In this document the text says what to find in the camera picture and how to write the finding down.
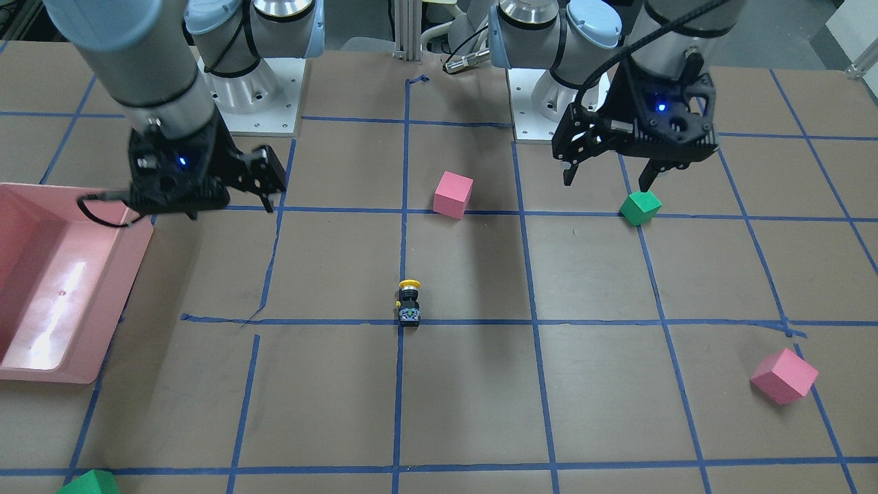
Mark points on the green cube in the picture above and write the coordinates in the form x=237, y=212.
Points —
x=639, y=207

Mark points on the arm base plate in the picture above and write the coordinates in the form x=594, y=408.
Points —
x=538, y=102
x=263, y=103

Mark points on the aluminium frame post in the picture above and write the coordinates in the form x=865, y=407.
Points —
x=407, y=30

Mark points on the yellow push button switch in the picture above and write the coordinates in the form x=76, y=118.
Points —
x=408, y=307

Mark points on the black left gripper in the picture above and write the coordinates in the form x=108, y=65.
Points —
x=621, y=97

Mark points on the pink cube near left arm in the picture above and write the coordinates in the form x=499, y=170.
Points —
x=784, y=377

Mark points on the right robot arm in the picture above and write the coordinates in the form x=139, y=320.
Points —
x=175, y=71

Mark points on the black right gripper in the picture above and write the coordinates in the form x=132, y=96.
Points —
x=221, y=148

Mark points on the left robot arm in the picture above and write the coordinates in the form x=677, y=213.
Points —
x=582, y=43

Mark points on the pink plastic bin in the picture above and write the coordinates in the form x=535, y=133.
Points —
x=64, y=281

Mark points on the green cube near right arm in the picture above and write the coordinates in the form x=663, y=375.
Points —
x=94, y=481

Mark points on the pink cube centre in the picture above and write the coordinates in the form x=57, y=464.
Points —
x=452, y=195

